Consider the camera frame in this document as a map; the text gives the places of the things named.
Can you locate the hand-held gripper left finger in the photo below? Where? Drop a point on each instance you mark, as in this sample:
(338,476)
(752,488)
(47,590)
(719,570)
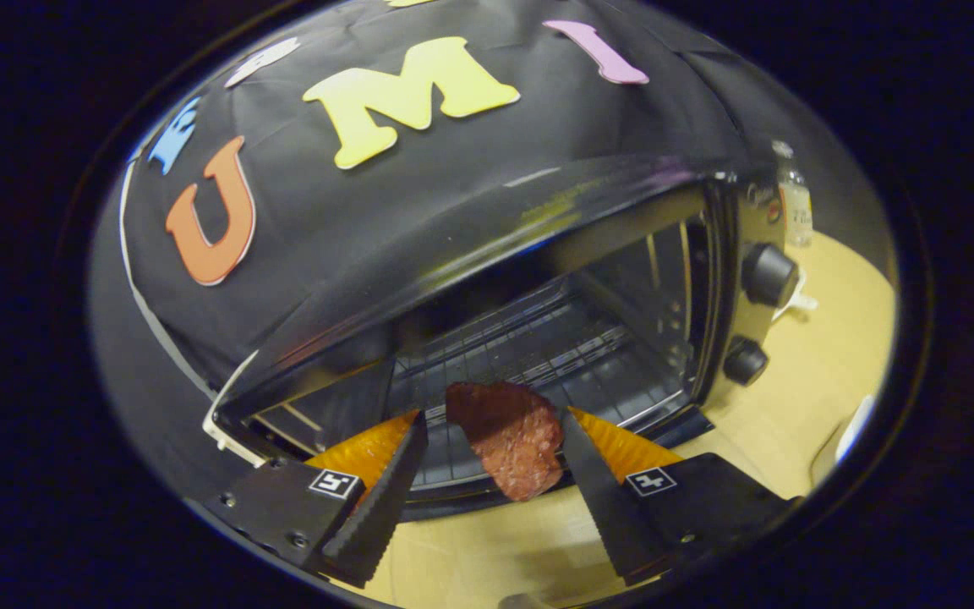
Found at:
(381,503)

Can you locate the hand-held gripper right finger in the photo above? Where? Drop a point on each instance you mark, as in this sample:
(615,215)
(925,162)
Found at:
(601,499)

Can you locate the red-brown meat steak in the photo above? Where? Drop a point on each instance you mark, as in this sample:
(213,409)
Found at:
(512,440)

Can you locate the black toaster oven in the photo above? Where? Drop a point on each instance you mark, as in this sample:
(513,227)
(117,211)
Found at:
(768,275)

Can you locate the white bread toaster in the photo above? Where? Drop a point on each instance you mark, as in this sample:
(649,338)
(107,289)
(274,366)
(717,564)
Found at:
(213,428)

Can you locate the white rectangular tray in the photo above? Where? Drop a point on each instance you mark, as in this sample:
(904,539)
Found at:
(855,427)

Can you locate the clear glass bottle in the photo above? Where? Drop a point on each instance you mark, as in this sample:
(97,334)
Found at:
(794,203)

